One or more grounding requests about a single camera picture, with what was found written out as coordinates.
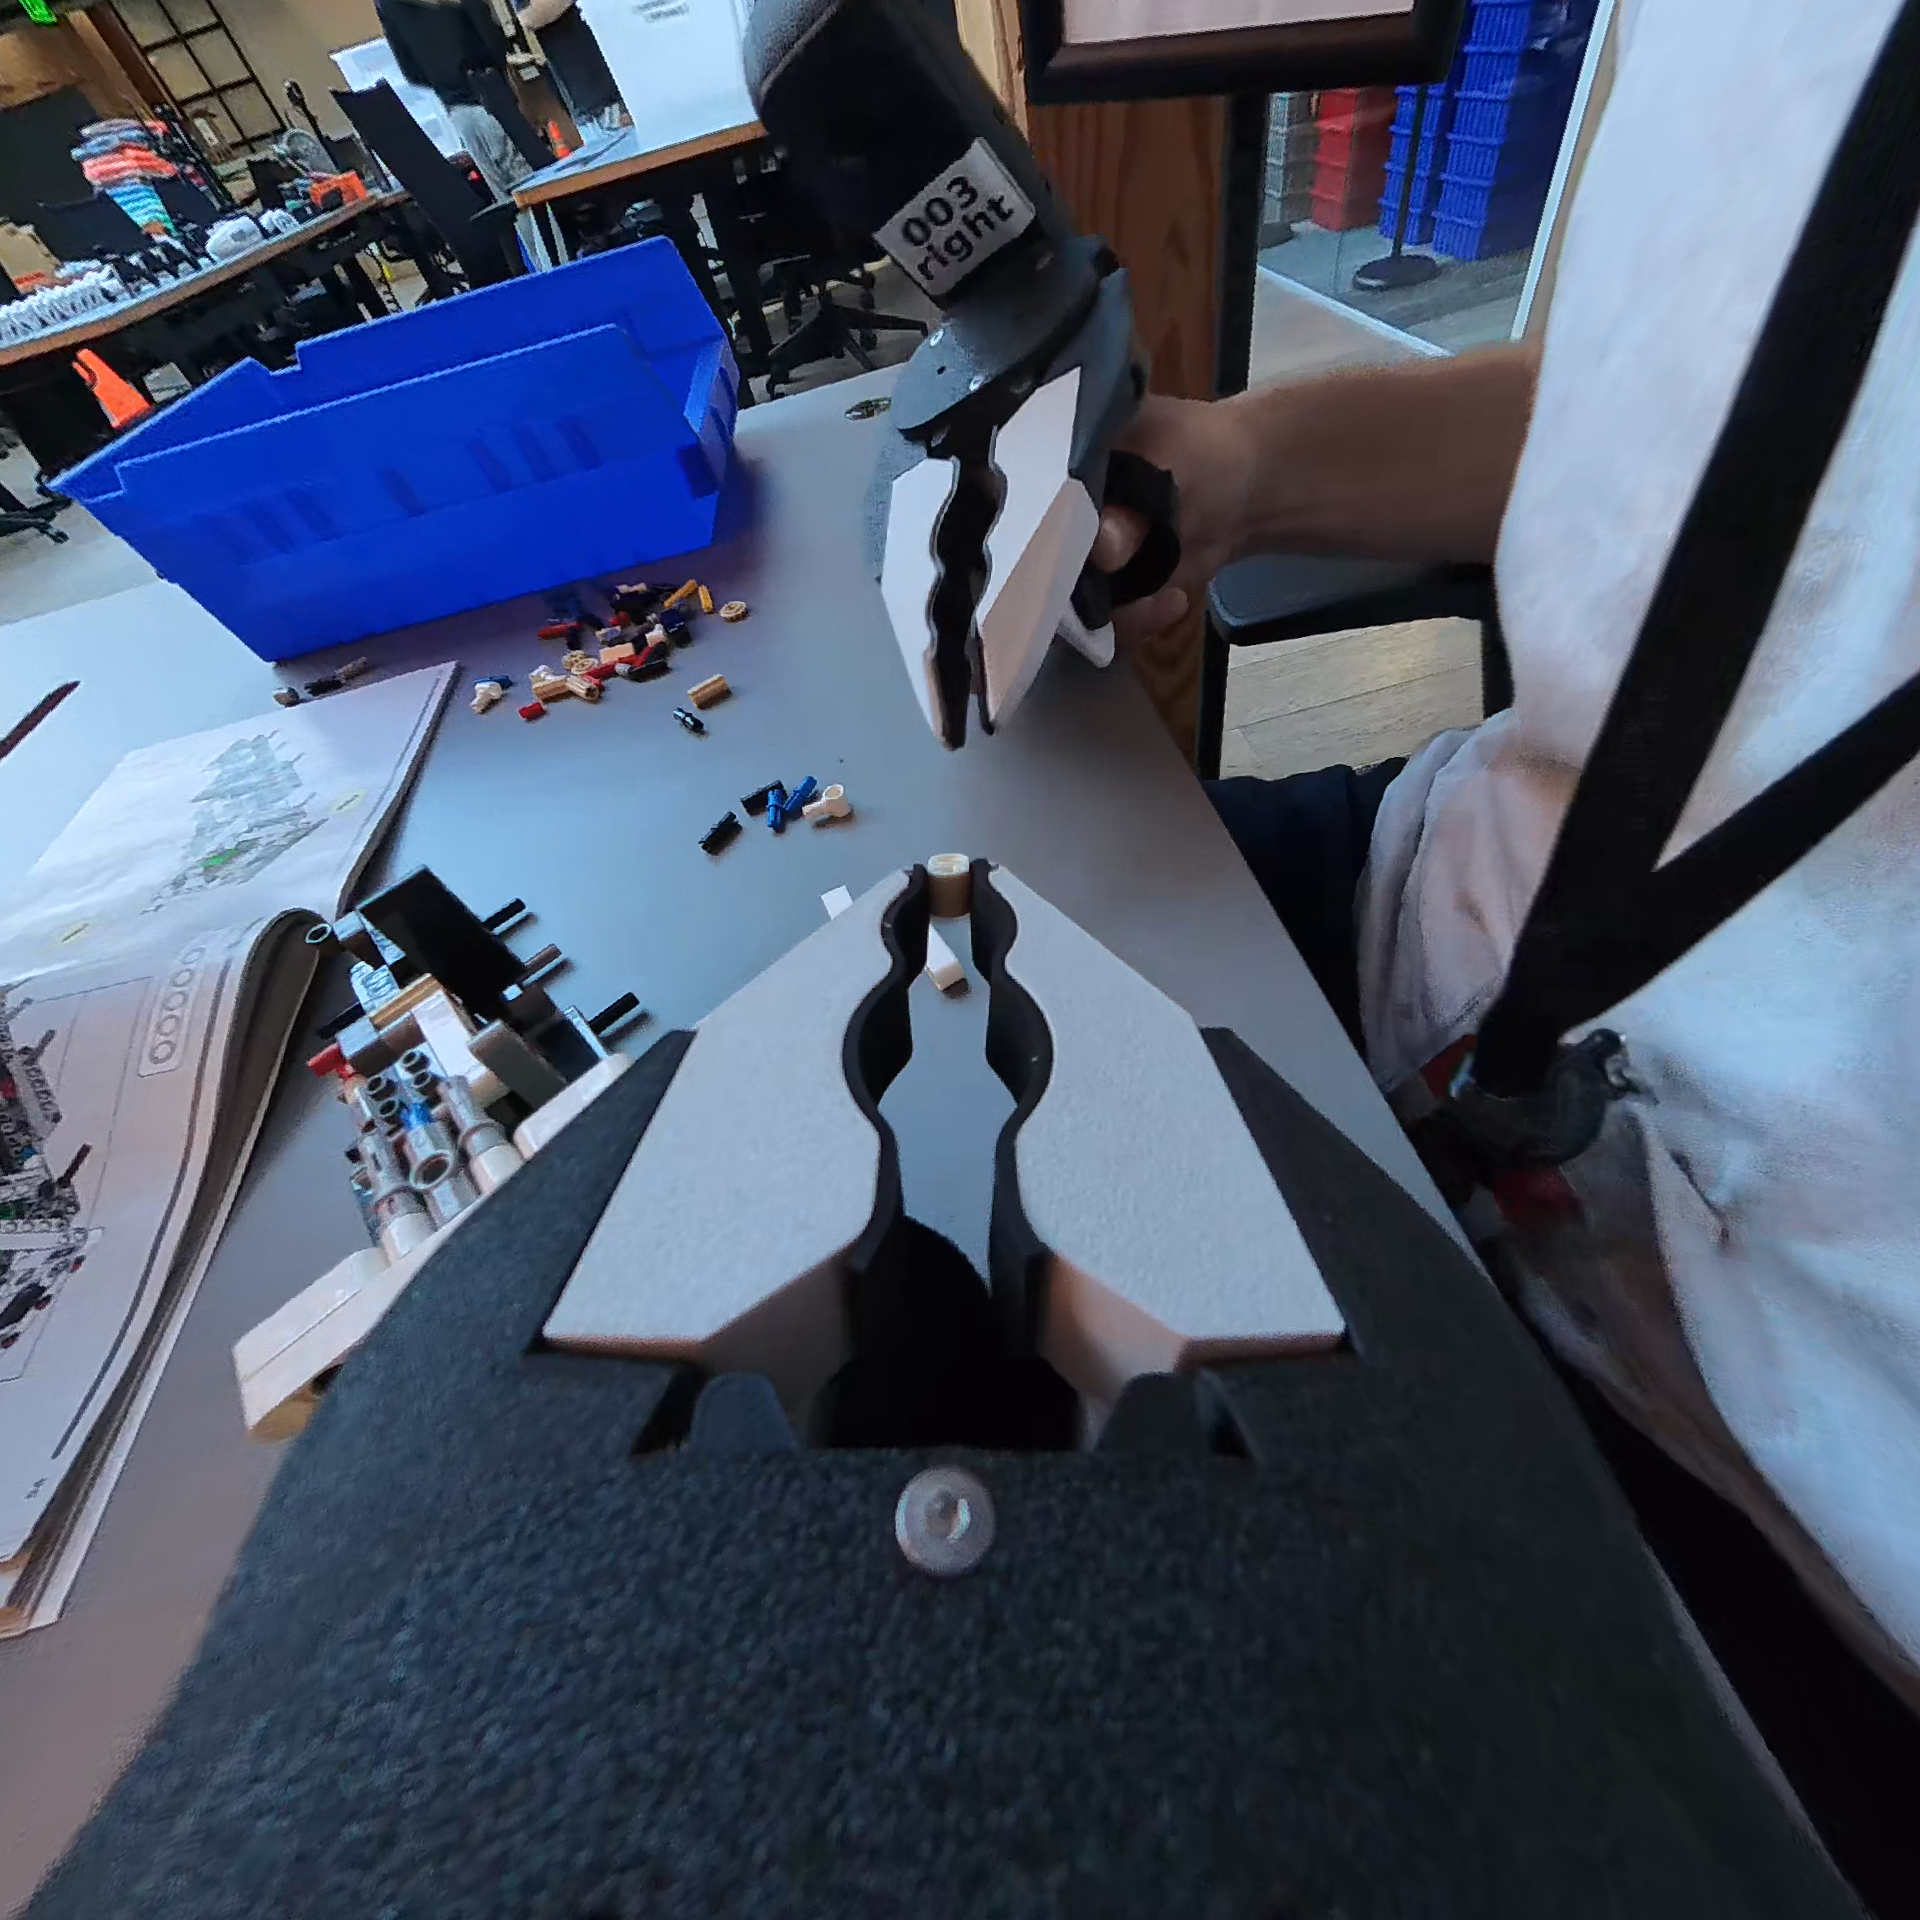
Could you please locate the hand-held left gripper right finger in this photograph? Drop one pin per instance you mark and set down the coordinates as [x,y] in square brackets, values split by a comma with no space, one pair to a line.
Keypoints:
[1170,1171]

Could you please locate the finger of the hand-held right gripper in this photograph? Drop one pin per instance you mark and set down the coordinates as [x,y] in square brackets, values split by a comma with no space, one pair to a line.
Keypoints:
[1043,555]
[912,584]

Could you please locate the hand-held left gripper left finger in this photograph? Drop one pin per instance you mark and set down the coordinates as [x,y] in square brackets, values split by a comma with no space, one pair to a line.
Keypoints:
[721,1171]

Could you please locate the small cream lego piece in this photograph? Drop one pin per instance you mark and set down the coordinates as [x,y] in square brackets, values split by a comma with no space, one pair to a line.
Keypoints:
[945,974]

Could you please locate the tan lego connector piece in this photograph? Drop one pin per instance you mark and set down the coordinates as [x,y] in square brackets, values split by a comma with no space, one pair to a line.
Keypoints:
[948,888]

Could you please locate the person's right forearm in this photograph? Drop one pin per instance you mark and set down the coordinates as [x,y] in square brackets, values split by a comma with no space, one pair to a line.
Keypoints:
[1380,450]

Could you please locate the pile of small lego pieces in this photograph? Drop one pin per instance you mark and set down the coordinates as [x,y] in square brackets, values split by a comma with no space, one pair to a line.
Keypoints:
[615,645]

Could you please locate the partly built lego model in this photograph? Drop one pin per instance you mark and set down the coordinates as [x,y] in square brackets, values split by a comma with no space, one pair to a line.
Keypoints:
[434,1034]

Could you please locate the cream lego cross connector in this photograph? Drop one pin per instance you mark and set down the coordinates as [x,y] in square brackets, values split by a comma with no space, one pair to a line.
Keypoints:
[489,693]

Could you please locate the lego instruction booklet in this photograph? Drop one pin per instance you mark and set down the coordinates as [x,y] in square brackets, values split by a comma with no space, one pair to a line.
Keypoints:
[225,841]

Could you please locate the person's right hand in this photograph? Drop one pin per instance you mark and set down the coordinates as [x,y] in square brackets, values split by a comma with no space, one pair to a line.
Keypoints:
[1214,494]

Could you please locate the black swivel chair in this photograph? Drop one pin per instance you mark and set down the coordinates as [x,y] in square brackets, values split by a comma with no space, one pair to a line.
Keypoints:
[824,300]

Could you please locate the white upright boards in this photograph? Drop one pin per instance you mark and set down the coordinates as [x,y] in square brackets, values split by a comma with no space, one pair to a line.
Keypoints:
[674,69]

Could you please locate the wooden top desk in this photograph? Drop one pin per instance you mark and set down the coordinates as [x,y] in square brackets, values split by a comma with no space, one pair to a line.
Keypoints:
[645,159]

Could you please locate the person's dark trousers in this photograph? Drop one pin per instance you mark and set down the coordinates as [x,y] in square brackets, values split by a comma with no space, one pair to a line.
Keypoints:
[1290,854]

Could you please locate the black floor stand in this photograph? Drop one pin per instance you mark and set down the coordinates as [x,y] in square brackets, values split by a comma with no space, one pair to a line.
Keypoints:
[1398,274]

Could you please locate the blue plastic bin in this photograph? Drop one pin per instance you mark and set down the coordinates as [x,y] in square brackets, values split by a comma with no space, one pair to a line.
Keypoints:
[450,541]

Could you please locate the stack of red crates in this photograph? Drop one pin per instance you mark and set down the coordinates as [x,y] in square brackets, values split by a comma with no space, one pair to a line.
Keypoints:
[1353,159]

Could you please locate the white printed sheet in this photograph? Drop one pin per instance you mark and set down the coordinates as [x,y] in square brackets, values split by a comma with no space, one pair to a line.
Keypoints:
[362,74]

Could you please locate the orange black tool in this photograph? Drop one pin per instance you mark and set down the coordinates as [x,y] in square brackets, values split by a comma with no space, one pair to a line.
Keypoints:
[339,189]

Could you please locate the stack of blue crates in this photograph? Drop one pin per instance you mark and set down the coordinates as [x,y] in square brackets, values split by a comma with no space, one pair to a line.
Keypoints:
[1485,135]

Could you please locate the person's white shirt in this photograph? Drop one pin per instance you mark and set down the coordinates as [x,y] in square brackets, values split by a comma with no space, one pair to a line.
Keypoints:
[1651,375]

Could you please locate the long wooden top table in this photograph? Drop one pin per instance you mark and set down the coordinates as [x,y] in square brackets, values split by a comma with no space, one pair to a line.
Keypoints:
[225,271]

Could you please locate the black grid glass partition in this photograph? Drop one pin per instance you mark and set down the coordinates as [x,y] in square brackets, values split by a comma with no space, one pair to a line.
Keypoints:
[194,69]

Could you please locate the stack of colourful cloths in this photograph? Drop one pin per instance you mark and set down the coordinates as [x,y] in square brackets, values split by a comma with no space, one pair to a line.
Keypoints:
[129,173]

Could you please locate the dark brown thin rod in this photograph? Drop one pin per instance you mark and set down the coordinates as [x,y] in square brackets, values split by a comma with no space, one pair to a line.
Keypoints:
[38,720]

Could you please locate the row of white small items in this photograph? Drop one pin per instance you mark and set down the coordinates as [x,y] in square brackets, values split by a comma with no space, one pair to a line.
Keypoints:
[60,300]

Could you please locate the wide wooden post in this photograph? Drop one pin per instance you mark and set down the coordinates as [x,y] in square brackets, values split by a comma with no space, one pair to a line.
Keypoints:
[1125,224]

